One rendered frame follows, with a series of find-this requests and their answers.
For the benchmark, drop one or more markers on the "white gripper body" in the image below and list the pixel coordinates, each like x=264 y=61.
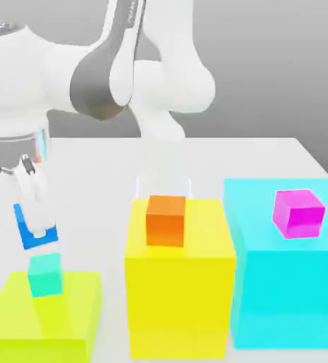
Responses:
x=40 y=210

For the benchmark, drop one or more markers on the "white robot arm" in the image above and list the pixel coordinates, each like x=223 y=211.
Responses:
x=16 y=85

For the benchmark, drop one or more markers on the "small teal cube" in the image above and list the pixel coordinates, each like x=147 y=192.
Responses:
x=46 y=279

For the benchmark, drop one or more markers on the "small orange cube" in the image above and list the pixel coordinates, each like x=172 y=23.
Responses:
x=165 y=227

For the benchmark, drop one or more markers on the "small magenta cube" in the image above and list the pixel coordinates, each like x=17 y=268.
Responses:
x=299 y=218

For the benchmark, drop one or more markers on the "large lime box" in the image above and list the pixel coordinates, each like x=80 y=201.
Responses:
x=67 y=312

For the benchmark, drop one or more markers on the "large yellow box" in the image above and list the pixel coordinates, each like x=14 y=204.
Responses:
x=177 y=297

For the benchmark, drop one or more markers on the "large cyan box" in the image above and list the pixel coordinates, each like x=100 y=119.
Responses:
x=288 y=295

